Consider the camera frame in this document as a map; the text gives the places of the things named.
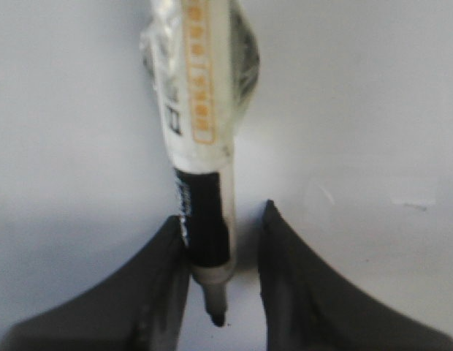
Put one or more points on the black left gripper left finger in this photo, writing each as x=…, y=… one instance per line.
x=139, y=307

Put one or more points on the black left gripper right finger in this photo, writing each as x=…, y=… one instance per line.
x=309, y=306

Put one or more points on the white black whiteboard marker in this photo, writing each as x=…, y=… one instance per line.
x=204, y=62

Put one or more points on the white whiteboard with aluminium frame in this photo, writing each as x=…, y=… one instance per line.
x=349, y=132

